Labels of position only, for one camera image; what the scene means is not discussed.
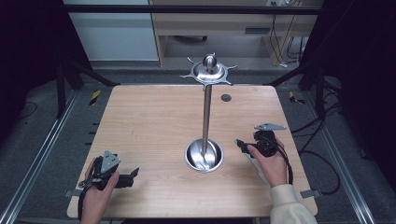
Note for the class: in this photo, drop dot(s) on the grey metal table bracket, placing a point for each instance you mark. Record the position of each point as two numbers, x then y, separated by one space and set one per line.
310 193
73 193

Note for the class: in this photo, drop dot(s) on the black metal frame stand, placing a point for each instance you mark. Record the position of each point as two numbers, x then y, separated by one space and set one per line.
319 90
60 90

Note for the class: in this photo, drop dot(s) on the person's right hand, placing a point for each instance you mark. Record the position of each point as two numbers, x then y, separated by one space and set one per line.
272 169

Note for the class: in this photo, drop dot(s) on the person's left hand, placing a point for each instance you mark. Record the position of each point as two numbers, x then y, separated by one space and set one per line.
96 202

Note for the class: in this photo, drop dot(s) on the white cabinet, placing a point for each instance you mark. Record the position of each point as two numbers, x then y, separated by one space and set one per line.
115 34

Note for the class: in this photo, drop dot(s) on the yellow black striped tape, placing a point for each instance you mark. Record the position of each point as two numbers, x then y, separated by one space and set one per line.
95 97
294 98

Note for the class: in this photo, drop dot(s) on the light wooden desk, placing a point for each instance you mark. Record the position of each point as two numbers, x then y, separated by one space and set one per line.
218 25

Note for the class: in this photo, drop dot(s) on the black horizontal frame bar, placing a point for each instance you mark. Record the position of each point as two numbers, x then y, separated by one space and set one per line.
186 9

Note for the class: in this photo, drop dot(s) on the aluminium floor rail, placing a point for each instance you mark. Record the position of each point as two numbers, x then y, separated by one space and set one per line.
342 161
37 158

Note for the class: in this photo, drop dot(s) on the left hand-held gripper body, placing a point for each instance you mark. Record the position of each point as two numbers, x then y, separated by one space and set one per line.
109 161

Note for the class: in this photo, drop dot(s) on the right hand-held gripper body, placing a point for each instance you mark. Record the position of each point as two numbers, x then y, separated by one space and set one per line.
266 143

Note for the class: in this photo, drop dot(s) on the pale tool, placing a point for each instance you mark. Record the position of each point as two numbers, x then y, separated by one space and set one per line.
259 169

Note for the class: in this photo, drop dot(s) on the steel utensil stand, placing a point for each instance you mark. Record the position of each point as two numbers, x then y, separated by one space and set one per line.
206 118

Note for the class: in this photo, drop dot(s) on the dark curtain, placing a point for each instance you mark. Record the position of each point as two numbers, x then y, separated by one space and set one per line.
28 46
364 77

